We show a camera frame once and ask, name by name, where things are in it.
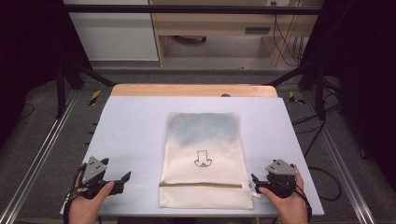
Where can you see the dark chair base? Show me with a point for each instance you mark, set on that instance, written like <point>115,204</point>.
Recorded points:
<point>190,39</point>

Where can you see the aluminium floor rail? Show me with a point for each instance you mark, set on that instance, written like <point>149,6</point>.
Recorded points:
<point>40,149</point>
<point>339,161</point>

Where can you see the person's left hand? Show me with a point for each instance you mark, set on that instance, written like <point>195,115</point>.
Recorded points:
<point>84,210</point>

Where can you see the yellow black tape strip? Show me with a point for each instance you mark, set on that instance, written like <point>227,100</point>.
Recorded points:
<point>292,97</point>
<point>94,97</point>

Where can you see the white table mat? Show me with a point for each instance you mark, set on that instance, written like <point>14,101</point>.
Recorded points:
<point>134,133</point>

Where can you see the black metal stand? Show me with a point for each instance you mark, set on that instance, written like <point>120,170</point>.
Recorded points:
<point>319,93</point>
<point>62,90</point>

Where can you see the wooden table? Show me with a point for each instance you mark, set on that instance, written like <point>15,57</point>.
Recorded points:
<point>174,90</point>

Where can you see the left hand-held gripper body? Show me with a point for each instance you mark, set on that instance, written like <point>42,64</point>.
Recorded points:
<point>93,172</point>

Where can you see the light wooden desk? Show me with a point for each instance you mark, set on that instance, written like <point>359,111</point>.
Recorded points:
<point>218,23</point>

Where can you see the person's right hand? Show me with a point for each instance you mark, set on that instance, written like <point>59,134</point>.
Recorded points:
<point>292,210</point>

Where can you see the cream mesh laundry bag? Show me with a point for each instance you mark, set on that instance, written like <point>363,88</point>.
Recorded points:
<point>204,140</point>

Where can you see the white cabinet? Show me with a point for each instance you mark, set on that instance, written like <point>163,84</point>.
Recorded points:
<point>115,37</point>

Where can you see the black horizontal frame bar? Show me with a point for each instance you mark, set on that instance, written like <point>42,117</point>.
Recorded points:
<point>186,9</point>

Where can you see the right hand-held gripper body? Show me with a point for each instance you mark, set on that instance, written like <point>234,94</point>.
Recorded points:
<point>281,182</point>

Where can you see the black curtain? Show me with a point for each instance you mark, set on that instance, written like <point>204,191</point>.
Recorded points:
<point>28,46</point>
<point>361,77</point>

